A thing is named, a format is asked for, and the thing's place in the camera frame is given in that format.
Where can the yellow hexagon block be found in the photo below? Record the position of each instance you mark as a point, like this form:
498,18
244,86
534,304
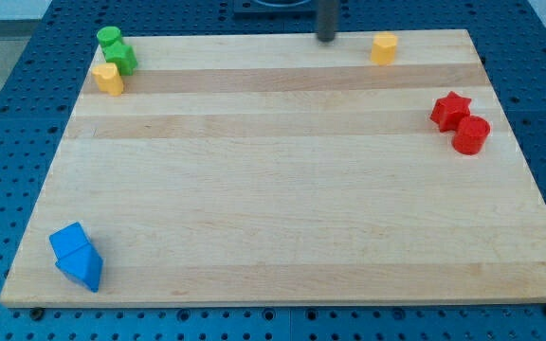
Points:
384,48

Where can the green cylinder block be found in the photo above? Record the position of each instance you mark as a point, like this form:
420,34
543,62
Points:
107,36

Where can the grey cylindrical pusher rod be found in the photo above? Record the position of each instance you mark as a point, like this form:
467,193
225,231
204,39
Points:
326,20

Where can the red star block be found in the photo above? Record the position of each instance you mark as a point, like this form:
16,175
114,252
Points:
449,111

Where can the green star block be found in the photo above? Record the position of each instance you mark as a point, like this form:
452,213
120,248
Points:
123,56

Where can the blue cube block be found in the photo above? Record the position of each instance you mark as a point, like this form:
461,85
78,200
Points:
68,240

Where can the wooden board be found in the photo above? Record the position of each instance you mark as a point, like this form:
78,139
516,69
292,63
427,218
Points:
271,170

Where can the red cylinder block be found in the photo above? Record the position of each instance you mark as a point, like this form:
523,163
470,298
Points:
471,134

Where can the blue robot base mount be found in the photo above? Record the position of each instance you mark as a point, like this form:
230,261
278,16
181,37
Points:
273,7

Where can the yellow heart block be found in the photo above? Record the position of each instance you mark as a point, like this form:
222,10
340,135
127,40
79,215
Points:
108,78

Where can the blue triangular prism block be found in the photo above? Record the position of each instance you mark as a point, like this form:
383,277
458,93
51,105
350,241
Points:
82,266

